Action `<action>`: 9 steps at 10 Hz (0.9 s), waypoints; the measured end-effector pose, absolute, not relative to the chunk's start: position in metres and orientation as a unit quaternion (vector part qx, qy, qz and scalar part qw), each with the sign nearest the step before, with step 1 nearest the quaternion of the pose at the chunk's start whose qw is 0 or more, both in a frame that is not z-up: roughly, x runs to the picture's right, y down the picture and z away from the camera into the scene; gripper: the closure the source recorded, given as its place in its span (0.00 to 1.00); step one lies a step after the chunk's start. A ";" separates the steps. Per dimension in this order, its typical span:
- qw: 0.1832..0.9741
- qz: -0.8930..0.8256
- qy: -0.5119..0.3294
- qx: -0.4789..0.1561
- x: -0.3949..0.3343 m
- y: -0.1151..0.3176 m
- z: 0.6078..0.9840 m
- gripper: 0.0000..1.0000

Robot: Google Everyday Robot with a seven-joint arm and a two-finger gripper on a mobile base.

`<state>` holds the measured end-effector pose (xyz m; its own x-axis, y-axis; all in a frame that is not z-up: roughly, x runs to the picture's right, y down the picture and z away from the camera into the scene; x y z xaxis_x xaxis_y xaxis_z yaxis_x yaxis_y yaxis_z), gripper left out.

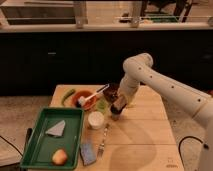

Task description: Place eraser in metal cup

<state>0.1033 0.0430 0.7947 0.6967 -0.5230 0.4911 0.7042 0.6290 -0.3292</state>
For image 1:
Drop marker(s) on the red yellow apple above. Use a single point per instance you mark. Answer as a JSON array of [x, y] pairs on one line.
[[59, 157]]

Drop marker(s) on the green plastic tray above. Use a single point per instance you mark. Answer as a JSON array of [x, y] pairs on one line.
[[41, 146]]

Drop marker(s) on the white dish brush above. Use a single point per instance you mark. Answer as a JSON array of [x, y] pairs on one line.
[[82, 100]]

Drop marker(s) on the silver fork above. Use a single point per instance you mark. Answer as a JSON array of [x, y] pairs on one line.
[[102, 144]]

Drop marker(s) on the grey triangular cloth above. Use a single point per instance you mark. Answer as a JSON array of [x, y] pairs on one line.
[[57, 130]]

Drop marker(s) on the green pepper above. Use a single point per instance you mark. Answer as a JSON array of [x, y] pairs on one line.
[[68, 94]]

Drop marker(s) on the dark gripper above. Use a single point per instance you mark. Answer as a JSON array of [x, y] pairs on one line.
[[117, 107]]

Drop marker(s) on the white metal cup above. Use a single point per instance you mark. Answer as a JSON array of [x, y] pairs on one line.
[[96, 120]]

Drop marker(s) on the orange plate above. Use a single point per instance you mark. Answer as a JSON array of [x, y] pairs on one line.
[[89, 104]]

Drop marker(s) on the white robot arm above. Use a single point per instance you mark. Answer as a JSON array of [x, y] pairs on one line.
[[199, 105]]

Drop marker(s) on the blue sponge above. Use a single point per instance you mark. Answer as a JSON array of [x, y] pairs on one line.
[[87, 154]]

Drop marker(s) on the dark brown bowl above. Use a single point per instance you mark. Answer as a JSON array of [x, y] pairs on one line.
[[110, 93]]

